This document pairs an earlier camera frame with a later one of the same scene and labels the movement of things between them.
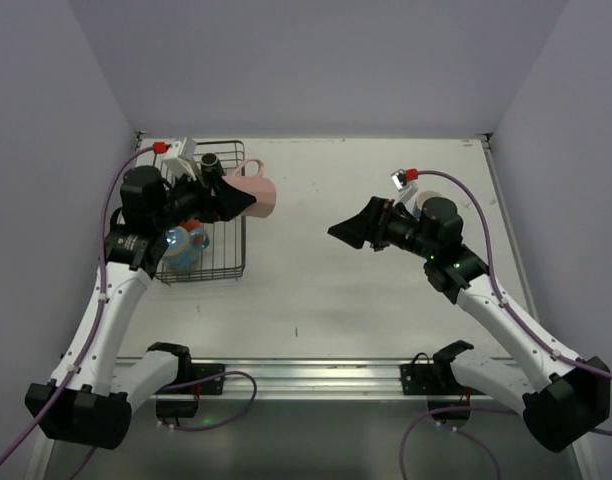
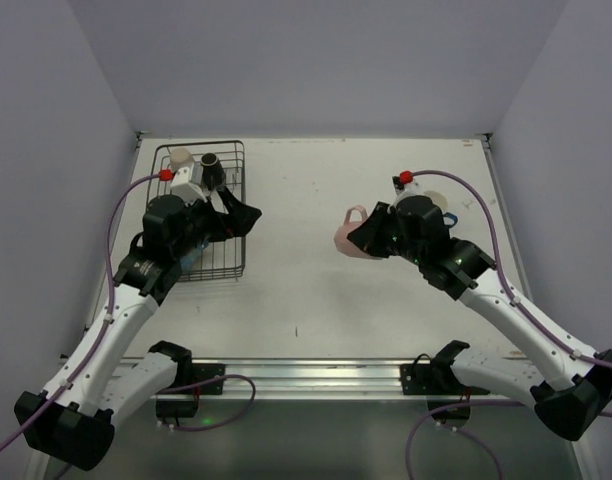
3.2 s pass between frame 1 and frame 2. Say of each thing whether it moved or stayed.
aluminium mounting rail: stayed
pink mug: moved
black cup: stayed
